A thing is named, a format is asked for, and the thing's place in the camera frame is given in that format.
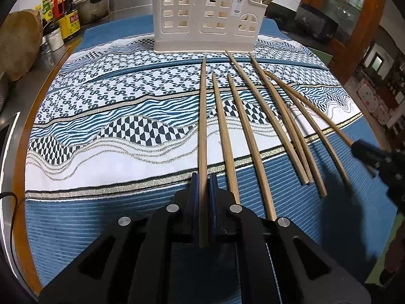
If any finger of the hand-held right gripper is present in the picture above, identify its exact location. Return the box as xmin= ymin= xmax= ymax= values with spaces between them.
xmin=351 ymin=140 xmax=385 ymax=174

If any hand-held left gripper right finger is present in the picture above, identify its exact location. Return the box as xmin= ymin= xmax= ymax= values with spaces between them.
xmin=208 ymin=174 xmax=371 ymax=304

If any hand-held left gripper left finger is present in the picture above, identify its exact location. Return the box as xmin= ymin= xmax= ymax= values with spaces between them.
xmin=39 ymin=173 xmax=200 ymax=304

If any long wooden chopstick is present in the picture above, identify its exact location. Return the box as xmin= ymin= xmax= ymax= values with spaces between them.
xmin=198 ymin=59 xmax=210 ymax=248
xmin=275 ymin=76 xmax=355 ymax=149

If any group of wooden chopsticks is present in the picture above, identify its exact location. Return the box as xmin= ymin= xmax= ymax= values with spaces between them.
xmin=211 ymin=50 xmax=352 ymax=221

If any white plastic utensil holder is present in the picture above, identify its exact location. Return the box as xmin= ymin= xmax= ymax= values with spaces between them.
xmin=153 ymin=0 xmax=257 ymax=54

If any white polka dot storage box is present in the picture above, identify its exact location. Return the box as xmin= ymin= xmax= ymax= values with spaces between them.
xmin=357 ymin=79 xmax=390 ymax=126

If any blue white patterned table mat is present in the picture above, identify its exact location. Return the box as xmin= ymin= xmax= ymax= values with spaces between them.
xmin=25 ymin=16 xmax=385 ymax=304

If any dark square container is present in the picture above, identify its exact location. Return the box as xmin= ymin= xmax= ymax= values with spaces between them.
xmin=295 ymin=3 xmax=338 ymax=44

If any white-edged black appliance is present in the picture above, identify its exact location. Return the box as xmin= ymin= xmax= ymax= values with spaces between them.
xmin=0 ymin=111 xmax=21 ymax=279

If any white salt shaker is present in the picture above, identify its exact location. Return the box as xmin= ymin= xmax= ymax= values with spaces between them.
xmin=47 ymin=25 xmax=66 ymax=52

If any large soy sauce bottle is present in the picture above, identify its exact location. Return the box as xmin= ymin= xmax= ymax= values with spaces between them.
xmin=52 ymin=0 xmax=82 ymax=41

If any grey pressure cooker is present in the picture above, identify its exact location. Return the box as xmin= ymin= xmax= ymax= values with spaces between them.
xmin=75 ymin=0 xmax=113 ymax=25

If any metal pot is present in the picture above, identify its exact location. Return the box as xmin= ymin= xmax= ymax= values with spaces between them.
xmin=0 ymin=71 xmax=9 ymax=116

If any round wooden cutting board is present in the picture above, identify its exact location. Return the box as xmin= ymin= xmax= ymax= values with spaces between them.
xmin=0 ymin=9 xmax=44 ymax=82

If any green label sauce bottle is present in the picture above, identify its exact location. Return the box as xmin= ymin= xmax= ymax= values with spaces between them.
xmin=40 ymin=0 xmax=55 ymax=23

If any black cable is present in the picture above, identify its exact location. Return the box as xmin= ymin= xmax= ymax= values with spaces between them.
xmin=0 ymin=192 xmax=19 ymax=260

